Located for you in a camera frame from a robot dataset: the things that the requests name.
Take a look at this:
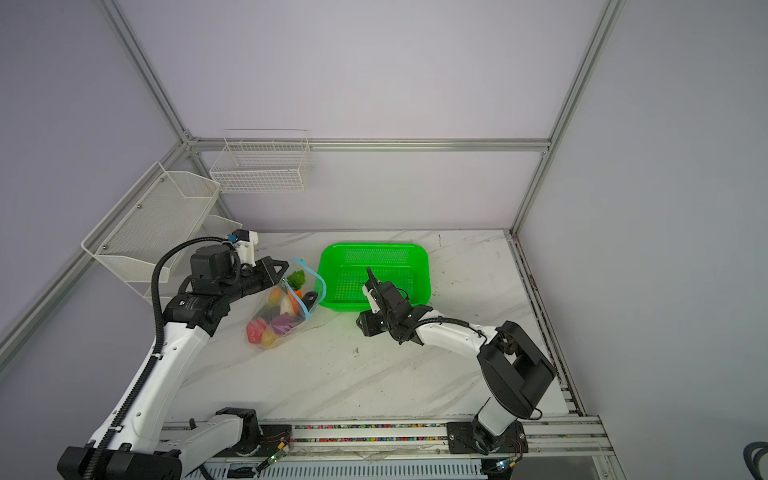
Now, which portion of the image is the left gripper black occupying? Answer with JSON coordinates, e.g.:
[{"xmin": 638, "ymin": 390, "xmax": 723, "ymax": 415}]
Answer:
[{"xmin": 220, "ymin": 256, "xmax": 289, "ymax": 305}]

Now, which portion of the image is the clear zip top bag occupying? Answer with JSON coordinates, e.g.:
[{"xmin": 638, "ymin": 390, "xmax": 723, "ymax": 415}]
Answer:
[{"xmin": 248, "ymin": 258, "xmax": 327, "ymax": 348}]

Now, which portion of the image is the dark toy eggplant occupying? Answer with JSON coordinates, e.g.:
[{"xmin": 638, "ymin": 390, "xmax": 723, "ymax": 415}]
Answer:
[{"xmin": 298, "ymin": 291, "xmax": 319, "ymax": 317}]

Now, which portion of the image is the purple toy turnip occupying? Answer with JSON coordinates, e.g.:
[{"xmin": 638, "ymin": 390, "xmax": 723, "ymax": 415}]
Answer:
[{"xmin": 270, "ymin": 314, "xmax": 300, "ymax": 337}]

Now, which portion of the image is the red toy pepper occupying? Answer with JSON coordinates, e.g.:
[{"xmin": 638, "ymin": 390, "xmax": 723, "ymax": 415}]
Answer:
[{"xmin": 246, "ymin": 318, "xmax": 268, "ymax": 345}]

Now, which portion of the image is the orange yellow toy corn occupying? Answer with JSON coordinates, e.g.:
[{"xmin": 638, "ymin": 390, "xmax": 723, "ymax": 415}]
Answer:
[{"xmin": 266, "ymin": 288, "xmax": 284, "ymax": 308}]

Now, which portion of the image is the orange toy carrot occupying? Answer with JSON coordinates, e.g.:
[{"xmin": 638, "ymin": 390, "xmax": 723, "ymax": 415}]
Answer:
[{"xmin": 284, "ymin": 270, "xmax": 306, "ymax": 316}]

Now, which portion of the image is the yellow toy potato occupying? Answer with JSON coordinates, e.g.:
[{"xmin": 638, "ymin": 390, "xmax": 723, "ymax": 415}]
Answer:
[{"xmin": 260, "ymin": 329, "xmax": 279, "ymax": 349}]

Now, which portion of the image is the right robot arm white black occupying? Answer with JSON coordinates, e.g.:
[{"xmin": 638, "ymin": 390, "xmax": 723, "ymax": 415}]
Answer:
[{"xmin": 356, "ymin": 277, "xmax": 556, "ymax": 455}]

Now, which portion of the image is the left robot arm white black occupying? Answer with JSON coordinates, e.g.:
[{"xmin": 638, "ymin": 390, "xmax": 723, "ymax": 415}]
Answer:
[{"xmin": 57, "ymin": 244, "xmax": 288, "ymax": 479}]

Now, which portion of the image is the green plastic basket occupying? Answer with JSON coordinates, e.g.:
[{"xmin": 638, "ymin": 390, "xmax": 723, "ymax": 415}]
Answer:
[{"xmin": 318, "ymin": 242, "xmax": 432, "ymax": 312}]

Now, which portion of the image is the white mesh two-tier shelf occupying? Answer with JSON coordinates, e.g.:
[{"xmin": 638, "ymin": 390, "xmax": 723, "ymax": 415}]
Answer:
[{"xmin": 81, "ymin": 163, "xmax": 242, "ymax": 302}]

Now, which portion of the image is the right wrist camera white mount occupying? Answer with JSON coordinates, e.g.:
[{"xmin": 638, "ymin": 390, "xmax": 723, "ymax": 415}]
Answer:
[{"xmin": 362, "ymin": 267, "xmax": 384, "ymax": 314}]

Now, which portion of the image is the white wire wall basket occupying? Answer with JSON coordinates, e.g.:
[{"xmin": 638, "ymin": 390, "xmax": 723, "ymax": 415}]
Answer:
[{"xmin": 210, "ymin": 129, "xmax": 314, "ymax": 194}]

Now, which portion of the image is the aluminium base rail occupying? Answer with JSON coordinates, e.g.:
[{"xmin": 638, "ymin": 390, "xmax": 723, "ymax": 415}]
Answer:
[{"xmin": 195, "ymin": 413, "xmax": 625, "ymax": 479}]

